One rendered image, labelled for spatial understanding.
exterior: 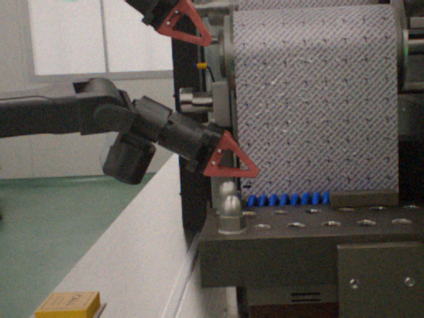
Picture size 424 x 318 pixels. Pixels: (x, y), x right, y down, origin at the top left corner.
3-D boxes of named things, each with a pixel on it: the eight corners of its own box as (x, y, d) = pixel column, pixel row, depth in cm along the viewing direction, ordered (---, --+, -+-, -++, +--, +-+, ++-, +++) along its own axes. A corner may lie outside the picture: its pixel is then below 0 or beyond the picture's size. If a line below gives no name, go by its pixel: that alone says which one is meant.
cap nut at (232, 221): (219, 227, 84) (217, 193, 83) (248, 226, 83) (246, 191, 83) (217, 235, 80) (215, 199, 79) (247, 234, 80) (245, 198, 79)
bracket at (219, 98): (201, 261, 112) (191, 82, 108) (239, 259, 112) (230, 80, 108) (199, 271, 107) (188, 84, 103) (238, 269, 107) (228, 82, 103)
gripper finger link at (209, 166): (247, 197, 95) (190, 168, 95) (248, 186, 102) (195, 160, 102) (268, 156, 94) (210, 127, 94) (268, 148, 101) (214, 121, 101)
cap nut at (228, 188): (217, 209, 93) (215, 178, 92) (243, 208, 93) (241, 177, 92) (215, 216, 89) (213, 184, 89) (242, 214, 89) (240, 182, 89)
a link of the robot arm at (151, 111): (131, 96, 93) (141, 88, 98) (113, 137, 94) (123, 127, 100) (175, 118, 93) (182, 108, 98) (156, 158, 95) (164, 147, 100)
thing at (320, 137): (242, 208, 98) (236, 85, 96) (397, 202, 98) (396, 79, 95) (242, 209, 98) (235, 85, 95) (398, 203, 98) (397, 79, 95)
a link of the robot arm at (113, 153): (99, 103, 87) (90, 79, 94) (68, 175, 91) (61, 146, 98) (179, 128, 93) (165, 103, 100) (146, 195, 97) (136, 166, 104)
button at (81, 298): (52, 308, 94) (50, 291, 93) (101, 305, 94) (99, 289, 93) (35, 329, 87) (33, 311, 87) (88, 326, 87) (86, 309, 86)
